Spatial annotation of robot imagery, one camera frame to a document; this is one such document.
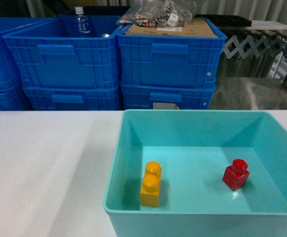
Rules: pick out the red toy block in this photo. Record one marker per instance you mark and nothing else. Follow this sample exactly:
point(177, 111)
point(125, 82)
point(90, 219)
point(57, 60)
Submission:
point(236, 175)

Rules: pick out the teal plastic box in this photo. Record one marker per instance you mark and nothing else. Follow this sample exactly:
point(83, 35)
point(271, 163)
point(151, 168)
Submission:
point(194, 148)

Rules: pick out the yellow toy block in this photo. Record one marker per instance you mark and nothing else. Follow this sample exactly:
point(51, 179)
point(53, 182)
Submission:
point(151, 184)

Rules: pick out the blue crate lower right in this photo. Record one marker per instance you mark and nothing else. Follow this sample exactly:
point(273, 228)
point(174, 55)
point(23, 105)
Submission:
point(143, 97)

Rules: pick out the blue crate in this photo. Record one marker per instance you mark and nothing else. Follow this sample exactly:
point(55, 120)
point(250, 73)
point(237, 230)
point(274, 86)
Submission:
point(51, 54)
point(171, 59)
point(143, 97)
point(9, 73)
point(60, 99)
point(14, 99)

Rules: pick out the blue crate upper right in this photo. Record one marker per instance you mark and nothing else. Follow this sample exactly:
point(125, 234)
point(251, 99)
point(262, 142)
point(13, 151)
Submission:
point(171, 59)

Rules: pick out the blue crate lower middle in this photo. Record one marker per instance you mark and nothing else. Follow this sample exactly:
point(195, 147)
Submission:
point(60, 99)

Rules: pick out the clear bag of parts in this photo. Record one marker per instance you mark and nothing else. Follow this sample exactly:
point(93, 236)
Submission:
point(160, 13)

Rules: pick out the brown cardboard sheet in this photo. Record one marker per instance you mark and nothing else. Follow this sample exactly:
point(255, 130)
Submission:
point(198, 27)

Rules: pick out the clear water bottle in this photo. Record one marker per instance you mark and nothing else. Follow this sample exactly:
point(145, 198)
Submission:
point(79, 24)

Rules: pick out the blue crate upper middle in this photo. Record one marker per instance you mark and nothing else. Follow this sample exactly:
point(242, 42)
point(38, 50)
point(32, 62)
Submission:
point(51, 54)

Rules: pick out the black tray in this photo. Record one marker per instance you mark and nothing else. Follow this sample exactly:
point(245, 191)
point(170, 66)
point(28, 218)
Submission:
point(226, 20)

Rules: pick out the blue crate lower left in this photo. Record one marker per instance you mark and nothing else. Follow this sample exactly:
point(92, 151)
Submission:
point(14, 99)

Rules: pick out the grey expandable conveyor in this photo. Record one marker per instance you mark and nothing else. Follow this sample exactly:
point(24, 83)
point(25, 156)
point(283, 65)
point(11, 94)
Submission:
point(256, 45)

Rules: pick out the blue crate upper left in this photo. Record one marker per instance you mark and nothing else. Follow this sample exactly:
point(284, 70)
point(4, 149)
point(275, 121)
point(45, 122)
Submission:
point(9, 73)

